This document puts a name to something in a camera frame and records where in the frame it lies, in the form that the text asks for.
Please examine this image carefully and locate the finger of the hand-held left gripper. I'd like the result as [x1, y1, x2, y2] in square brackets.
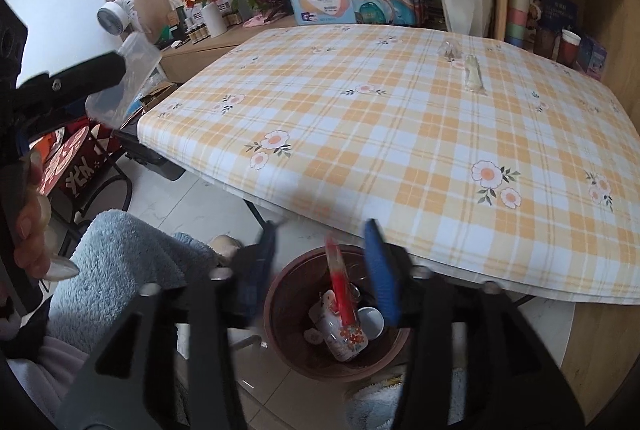
[20, 102, 93, 138]
[15, 51, 127, 111]

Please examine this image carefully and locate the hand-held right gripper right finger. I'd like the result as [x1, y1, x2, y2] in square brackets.
[362, 219, 586, 430]

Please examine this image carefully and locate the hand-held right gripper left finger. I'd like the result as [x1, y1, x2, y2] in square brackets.
[57, 220, 281, 430]

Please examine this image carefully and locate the white plastic cup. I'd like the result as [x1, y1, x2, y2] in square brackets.
[356, 306, 386, 339]

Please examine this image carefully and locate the clear blue plastic bag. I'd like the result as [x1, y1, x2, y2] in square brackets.
[84, 32, 163, 131]

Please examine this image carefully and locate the maroon plastic bin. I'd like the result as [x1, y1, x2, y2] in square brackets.
[262, 245, 416, 383]

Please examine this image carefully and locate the floral paper cup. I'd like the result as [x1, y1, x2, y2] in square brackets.
[307, 289, 369, 363]

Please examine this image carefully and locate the person's left hand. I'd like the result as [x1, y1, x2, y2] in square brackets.
[12, 150, 81, 283]

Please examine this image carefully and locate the person's beige slipper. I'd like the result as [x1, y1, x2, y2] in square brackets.
[209, 234, 248, 267]

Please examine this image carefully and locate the black table leg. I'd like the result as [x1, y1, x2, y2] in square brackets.
[244, 197, 288, 231]

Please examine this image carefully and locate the white desk fan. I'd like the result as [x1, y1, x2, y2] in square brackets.
[96, 0, 138, 43]

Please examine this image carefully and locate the red printed cloth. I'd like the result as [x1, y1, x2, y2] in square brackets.
[62, 145, 118, 211]

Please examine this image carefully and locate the open cardboard box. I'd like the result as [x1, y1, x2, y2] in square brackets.
[132, 80, 176, 118]

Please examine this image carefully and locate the black case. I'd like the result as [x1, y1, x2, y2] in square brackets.
[120, 125, 183, 183]

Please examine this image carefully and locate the wooden sideboard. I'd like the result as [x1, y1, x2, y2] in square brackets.
[157, 12, 296, 83]

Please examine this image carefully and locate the row of small brown bottles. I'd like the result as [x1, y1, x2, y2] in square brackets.
[182, 10, 241, 45]

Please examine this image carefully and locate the white fluffy mat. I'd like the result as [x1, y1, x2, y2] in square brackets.
[345, 367, 463, 430]

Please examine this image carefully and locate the person's fluffy blue leg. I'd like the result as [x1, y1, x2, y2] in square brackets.
[47, 209, 223, 356]

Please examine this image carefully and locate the white ribbed vase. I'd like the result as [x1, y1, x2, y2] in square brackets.
[201, 1, 228, 38]

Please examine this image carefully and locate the pink cloth bow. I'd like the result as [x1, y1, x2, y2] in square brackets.
[244, 12, 281, 28]

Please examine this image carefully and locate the clear plastic wrapper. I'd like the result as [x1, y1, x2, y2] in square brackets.
[462, 54, 487, 93]

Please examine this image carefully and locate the pink teal storage box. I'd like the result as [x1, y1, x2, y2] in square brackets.
[349, 0, 425, 28]

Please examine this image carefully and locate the white faceted flower pot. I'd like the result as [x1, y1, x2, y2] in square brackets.
[437, 0, 497, 37]

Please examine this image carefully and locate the stack of pastel cups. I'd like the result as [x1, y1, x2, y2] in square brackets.
[505, 0, 532, 51]

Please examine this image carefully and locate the red white paper cup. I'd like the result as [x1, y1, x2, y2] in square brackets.
[557, 29, 582, 66]

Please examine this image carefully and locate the small blue carton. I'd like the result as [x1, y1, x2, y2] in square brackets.
[580, 35, 608, 78]

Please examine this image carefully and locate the dark blue shelf box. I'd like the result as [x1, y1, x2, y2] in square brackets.
[530, 0, 578, 36]

